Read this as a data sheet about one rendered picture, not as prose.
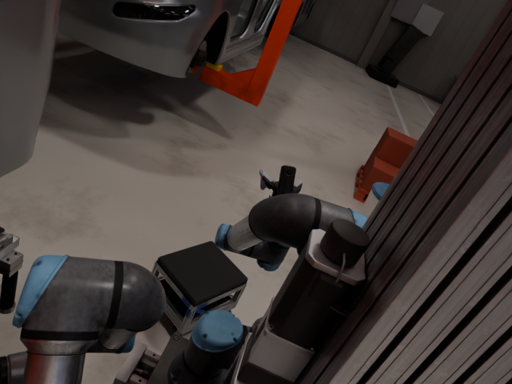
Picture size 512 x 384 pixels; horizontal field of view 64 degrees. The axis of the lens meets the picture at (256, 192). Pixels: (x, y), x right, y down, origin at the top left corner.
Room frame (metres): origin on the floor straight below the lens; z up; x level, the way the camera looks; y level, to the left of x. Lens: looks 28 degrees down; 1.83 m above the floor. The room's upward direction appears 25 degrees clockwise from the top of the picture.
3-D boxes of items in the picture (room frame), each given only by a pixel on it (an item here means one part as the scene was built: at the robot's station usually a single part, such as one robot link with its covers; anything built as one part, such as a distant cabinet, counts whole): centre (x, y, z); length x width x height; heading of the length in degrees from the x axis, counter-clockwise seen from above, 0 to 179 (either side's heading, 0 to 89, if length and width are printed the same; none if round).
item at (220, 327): (0.75, -0.07, 0.98); 0.13 x 0.12 x 0.14; 104
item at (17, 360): (0.58, 0.35, 0.81); 0.08 x 0.05 x 0.08; 44
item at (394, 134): (4.60, -1.63, 0.36); 1.21 x 0.88 x 0.71; 91
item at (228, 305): (1.74, 0.08, 0.17); 0.43 x 0.36 x 0.34; 148
